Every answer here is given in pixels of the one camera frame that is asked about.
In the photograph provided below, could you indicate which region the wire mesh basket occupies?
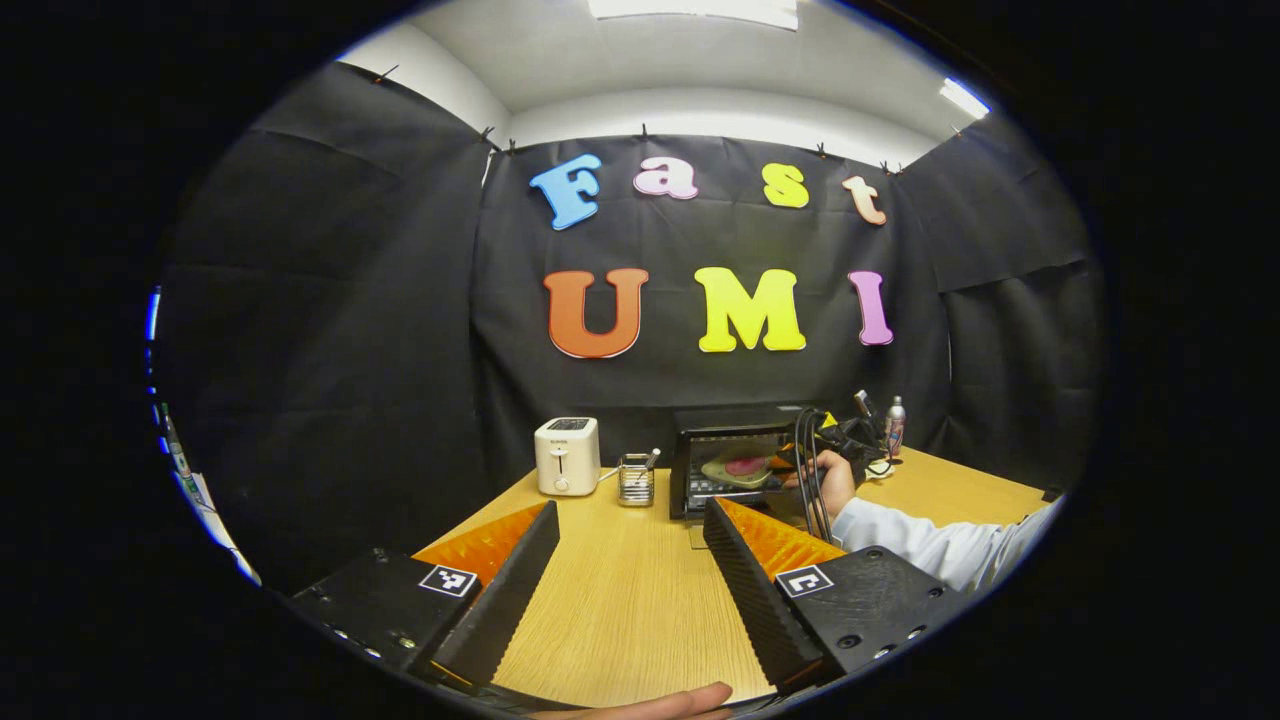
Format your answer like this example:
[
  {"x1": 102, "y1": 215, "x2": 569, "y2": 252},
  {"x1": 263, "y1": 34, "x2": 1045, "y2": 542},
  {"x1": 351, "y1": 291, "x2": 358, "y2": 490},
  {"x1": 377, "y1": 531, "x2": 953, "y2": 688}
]
[{"x1": 617, "y1": 453, "x2": 656, "y2": 507}]

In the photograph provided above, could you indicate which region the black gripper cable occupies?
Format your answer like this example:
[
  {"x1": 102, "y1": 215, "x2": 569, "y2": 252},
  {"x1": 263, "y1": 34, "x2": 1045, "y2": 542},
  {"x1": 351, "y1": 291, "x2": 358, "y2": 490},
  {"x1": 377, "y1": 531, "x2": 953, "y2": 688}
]
[{"x1": 792, "y1": 405, "x2": 836, "y2": 544}]

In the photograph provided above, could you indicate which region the white toaster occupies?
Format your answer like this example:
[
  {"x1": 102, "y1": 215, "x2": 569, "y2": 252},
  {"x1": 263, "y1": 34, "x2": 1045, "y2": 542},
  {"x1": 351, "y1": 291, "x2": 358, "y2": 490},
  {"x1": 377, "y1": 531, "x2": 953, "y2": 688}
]
[{"x1": 534, "y1": 417, "x2": 602, "y2": 497}]

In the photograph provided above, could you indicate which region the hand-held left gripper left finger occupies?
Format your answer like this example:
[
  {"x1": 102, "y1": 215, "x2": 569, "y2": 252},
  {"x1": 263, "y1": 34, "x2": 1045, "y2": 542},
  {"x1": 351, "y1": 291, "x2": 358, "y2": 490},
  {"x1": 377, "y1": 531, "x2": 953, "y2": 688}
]
[{"x1": 288, "y1": 499, "x2": 562, "y2": 691}]

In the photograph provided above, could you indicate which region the black backdrop cloth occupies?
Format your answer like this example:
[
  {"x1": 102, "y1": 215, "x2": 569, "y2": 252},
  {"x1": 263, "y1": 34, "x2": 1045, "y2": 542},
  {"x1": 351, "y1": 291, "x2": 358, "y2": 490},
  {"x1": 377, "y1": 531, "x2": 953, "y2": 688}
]
[{"x1": 150, "y1": 60, "x2": 1106, "y2": 596}]

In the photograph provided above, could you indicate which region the small ceiling light panel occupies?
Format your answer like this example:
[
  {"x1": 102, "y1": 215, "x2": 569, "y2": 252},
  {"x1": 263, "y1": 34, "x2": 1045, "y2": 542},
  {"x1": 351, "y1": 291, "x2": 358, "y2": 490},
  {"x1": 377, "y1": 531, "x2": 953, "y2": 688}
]
[{"x1": 938, "y1": 78, "x2": 991, "y2": 121}]

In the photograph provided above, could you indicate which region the large ceiling light panel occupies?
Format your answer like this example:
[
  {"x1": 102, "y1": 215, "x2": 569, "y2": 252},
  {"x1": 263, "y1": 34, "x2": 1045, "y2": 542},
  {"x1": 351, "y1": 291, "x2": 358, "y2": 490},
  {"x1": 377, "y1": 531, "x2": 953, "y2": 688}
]
[{"x1": 588, "y1": 0, "x2": 801, "y2": 31}]

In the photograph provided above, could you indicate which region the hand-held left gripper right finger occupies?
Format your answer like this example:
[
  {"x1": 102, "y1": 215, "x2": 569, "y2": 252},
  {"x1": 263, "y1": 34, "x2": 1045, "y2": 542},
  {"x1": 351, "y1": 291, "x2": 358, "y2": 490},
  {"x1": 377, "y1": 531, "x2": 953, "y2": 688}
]
[{"x1": 702, "y1": 497, "x2": 969, "y2": 693}]

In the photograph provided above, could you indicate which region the black electric oven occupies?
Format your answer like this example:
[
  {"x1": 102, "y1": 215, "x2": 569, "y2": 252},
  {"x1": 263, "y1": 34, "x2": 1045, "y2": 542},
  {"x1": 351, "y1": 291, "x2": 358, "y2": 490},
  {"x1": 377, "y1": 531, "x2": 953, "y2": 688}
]
[{"x1": 668, "y1": 405, "x2": 836, "y2": 551}]

